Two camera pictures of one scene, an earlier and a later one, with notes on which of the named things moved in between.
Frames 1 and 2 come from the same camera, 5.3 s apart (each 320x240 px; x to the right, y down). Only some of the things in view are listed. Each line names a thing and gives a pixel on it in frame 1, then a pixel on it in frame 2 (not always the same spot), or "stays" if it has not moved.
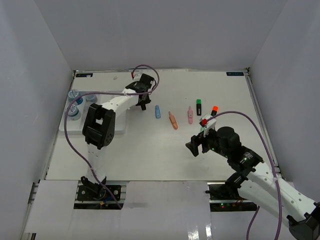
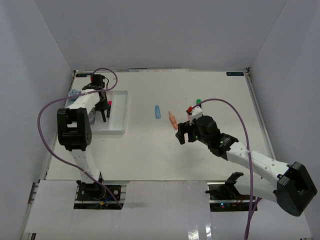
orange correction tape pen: [173, 121] stays
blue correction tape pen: [157, 111] stays
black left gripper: [147, 101] -> [104, 105]
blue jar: [73, 94] stays
